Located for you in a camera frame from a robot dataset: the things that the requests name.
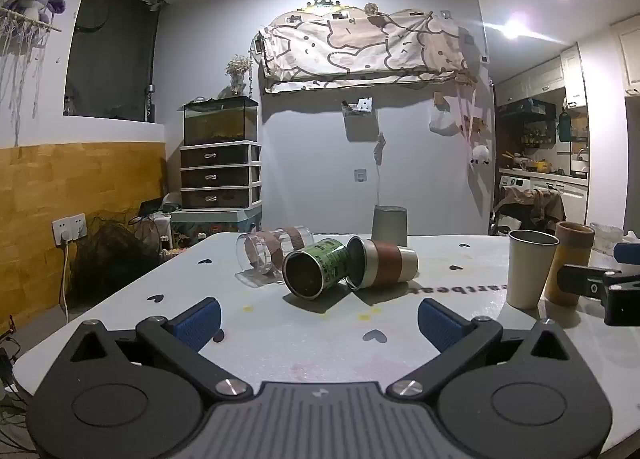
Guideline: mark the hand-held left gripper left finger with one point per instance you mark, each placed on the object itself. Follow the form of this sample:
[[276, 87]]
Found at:
[[196, 323]]

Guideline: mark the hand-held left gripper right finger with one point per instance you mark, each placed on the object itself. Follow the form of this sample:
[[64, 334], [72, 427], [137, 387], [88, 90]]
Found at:
[[441, 324]]

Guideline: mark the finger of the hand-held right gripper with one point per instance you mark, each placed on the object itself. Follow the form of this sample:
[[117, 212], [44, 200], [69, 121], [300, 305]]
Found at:
[[620, 299], [628, 253]]

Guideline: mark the tan brown cup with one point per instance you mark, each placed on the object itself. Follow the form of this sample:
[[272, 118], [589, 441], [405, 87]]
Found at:
[[575, 246]]

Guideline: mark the steel cup brown sleeve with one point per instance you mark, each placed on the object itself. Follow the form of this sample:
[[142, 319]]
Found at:
[[385, 264]]

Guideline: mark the cream white cup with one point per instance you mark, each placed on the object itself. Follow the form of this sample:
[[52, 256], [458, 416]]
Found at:
[[530, 274]]

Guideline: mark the clear glass cup brown sleeve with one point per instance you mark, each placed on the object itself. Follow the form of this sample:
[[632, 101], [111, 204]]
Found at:
[[265, 251]]

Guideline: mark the grey cup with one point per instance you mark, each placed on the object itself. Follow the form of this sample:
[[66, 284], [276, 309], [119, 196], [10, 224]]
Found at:
[[389, 226]]

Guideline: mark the green printed cup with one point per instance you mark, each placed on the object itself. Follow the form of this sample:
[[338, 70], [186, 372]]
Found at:
[[320, 264]]

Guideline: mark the clear plastic container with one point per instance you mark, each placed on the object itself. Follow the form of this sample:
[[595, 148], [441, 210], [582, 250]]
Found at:
[[606, 238]]

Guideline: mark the patterned storage box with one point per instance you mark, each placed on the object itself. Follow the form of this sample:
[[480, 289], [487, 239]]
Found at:
[[215, 226]]

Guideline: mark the black netting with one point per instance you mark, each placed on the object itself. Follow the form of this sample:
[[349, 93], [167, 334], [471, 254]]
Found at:
[[115, 254]]

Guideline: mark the chair with draped clothes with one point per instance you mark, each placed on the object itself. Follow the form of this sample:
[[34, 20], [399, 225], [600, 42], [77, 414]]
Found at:
[[532, 206]]

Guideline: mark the laptop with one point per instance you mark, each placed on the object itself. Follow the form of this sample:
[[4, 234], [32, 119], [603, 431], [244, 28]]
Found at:
[[152, 209]]

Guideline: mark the yellow pot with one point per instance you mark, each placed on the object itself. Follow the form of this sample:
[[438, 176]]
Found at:
[[537, 166]]

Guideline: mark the white washing machine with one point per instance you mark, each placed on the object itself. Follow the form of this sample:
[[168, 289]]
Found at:
[[516, 188]]

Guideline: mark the white drawer unit dark drawers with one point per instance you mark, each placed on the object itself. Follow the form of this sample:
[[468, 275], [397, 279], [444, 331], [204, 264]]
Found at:
[[220, 174]]

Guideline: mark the white sheep plush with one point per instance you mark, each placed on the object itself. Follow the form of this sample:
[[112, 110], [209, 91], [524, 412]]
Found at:
[[480, 155]]

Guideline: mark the white kitchen cabinets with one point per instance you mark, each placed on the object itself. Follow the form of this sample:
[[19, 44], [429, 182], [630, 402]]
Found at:
[[545, 76]]

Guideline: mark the white plastic bag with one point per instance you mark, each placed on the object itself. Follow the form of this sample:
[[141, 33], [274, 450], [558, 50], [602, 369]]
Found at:
[[442, 121]]

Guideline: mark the glass fish tank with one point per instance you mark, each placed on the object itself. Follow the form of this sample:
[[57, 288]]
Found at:
[[220, 121]]

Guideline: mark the dried flower bouquet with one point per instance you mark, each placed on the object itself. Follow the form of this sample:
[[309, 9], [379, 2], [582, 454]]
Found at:
[[238, 70]]

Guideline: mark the printed blanket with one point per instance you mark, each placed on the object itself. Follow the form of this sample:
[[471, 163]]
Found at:
[[360, 51]]

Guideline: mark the dark window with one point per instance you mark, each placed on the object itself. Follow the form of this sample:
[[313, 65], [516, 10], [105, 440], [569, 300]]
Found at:
[[110, 49]]

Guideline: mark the purple plush toy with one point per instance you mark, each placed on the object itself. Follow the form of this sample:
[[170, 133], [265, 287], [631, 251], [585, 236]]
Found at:
[[35, 1]]

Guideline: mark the white wall socket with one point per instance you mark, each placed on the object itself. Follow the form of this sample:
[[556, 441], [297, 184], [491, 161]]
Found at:
[[70, 229]]

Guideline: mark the white wall switch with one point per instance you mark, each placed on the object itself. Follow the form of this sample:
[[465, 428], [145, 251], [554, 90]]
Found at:
[[360, 175]]

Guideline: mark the white macrame wall hanging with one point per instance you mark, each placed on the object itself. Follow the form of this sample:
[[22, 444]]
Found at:
[[15, 54]]

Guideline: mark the crown wall decoration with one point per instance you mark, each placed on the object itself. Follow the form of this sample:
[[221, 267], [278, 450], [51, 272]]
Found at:
[[323, 3]]

